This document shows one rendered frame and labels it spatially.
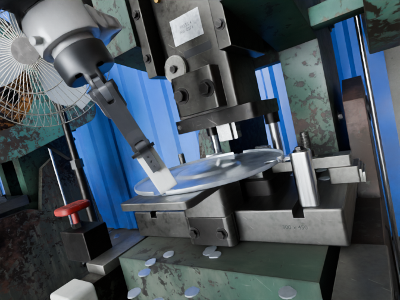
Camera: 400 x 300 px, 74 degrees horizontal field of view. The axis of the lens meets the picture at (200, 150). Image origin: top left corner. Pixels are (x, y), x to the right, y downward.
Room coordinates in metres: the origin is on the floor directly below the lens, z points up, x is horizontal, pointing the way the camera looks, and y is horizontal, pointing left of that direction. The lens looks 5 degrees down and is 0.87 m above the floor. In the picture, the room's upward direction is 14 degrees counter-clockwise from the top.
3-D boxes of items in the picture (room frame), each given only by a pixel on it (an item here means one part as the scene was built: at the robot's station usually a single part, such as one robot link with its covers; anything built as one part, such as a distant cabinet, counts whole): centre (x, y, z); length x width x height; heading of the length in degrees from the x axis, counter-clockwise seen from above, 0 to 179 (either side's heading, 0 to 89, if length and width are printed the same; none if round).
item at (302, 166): (0.42, -0.15, 0.75); 0.03 x 0.03 x 0.10; 56
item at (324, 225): (0.62, -0.08, 0.68); 0.45 x 0.30 x 0.06; 56
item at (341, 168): (0.52, -0.22, 0.76); 0.17 x 0.06 x 0.10; 56
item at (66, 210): (0.62, 0.32, 0.72); 0.07 x 0.06 x 0.08; 146
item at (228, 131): (0.61, -0.07, 0.84); 0.05 x 0.03 x 0.04; 56
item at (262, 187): (0.62, -0.08, 0.72); 0.20 x 0.16 x 0.03; 56
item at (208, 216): (0.48, 0.02, 0.72); 0.25 x 0.14 x 0.14; 146
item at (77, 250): (0.61, 0.31, 0.62); 0.10 x 0.06 x 0.20; 56
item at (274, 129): (0.63, -0.18, 0.81); 0.02 x 0.02 x 0.14
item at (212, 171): (0.51, -0.01, 0.78); 0.29 x 0.29 x 0.01
